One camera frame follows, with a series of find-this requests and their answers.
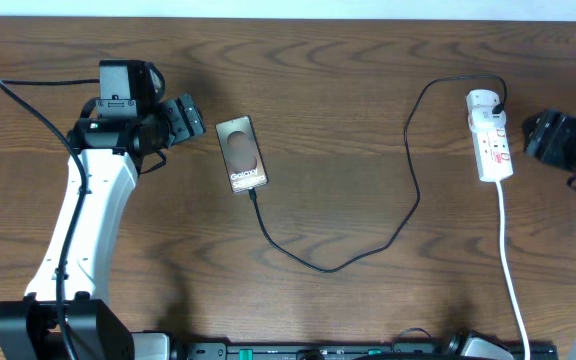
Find black USB charging cable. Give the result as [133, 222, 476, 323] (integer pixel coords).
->
[246, 74, 509, 274]

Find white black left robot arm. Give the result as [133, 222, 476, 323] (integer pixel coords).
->
[0, 60, 206, 359]

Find white USB charger adapter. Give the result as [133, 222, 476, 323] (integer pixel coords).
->
[468, 107, 506, 133]

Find white power strip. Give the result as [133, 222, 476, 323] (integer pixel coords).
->
[466, 89, 513, 183]

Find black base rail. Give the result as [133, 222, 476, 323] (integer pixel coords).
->
[132, 329, 559, 360]

